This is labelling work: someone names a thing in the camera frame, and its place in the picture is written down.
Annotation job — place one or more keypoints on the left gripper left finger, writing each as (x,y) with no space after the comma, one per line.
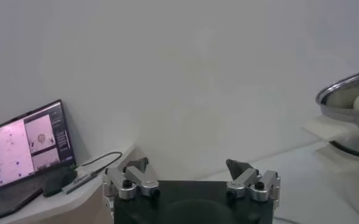
(127,182)

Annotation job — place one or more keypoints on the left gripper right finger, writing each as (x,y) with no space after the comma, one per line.
(249,182)

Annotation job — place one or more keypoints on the grey usb dongle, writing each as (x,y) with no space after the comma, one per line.
(80,182)

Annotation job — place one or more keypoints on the white side table with mouse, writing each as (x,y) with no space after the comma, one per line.
(69,207)

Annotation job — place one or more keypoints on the black computer mouse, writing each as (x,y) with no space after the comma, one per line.
(58,182)

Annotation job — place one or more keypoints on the black laptop with mouse beside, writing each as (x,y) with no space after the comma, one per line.
(11,152)

